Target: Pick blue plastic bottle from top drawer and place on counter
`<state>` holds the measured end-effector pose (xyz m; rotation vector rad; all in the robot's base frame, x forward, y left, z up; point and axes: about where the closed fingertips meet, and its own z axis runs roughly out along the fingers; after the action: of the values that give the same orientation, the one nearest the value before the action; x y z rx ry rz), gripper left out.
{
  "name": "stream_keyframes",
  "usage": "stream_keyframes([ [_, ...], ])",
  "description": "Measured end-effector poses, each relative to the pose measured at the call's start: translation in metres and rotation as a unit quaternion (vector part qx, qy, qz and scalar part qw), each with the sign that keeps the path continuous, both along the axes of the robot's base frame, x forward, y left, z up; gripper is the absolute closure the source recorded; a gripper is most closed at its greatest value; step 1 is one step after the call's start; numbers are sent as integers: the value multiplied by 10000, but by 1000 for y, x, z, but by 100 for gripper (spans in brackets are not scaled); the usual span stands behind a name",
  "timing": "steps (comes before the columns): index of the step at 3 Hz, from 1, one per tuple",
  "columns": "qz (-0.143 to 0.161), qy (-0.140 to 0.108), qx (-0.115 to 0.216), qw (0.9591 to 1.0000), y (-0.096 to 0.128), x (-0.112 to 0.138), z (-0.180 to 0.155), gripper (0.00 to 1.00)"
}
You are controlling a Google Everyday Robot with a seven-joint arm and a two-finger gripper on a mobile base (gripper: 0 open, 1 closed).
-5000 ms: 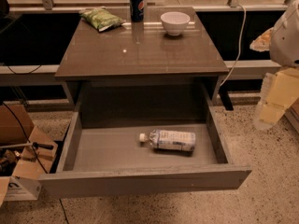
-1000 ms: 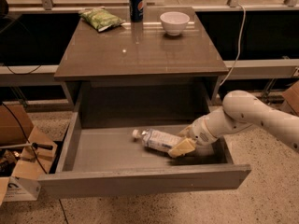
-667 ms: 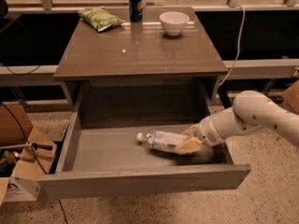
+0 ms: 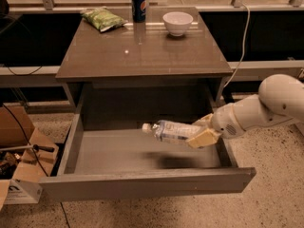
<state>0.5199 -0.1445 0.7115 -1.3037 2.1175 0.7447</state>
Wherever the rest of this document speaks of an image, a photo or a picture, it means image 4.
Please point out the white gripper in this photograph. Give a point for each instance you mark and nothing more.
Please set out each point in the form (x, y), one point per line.
(225, 123)

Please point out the clear plastic water bottle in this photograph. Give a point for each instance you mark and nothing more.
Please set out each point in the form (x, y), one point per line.
(171, 132)

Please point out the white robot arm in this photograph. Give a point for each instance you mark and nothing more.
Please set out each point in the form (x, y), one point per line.
(280, 101)

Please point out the brown cabinet counter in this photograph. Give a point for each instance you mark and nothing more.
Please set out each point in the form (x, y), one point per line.
(141, 73)

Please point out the grey open drawer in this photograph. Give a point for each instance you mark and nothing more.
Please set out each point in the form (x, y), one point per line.
(107, 157)

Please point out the white ceramic bowl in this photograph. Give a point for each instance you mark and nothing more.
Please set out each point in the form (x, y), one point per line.
(177, 23)

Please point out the blue pepsi can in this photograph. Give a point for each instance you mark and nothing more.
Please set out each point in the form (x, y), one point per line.
(138, 10)

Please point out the green chip bag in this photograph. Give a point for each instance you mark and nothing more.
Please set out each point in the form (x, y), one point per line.
(102, 19)

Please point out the brown cardboard box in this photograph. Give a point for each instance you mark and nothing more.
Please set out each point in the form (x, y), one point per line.
(22, 170)

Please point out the black handled tool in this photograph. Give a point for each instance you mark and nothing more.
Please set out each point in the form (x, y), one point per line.
(35, 147)

